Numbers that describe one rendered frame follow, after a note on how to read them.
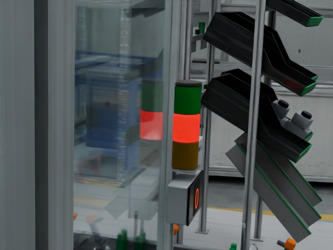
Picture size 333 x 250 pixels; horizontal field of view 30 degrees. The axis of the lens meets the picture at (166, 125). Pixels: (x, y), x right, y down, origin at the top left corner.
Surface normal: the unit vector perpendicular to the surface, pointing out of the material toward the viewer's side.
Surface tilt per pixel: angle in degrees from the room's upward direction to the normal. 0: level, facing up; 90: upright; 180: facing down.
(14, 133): 90
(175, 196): 90
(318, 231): 0
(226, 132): 90
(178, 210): 90
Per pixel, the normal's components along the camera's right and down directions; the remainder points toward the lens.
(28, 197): 0.97, 0.08
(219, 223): 0.04, -0.98
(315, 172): -0.09, 0.19
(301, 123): -0.48, 0.13
